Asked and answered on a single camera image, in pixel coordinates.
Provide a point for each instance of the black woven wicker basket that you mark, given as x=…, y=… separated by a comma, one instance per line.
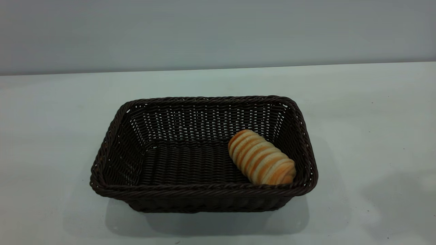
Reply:
x=184, y=163

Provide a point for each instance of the striped orange bread roll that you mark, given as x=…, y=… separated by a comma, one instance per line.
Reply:
x=260, y=158

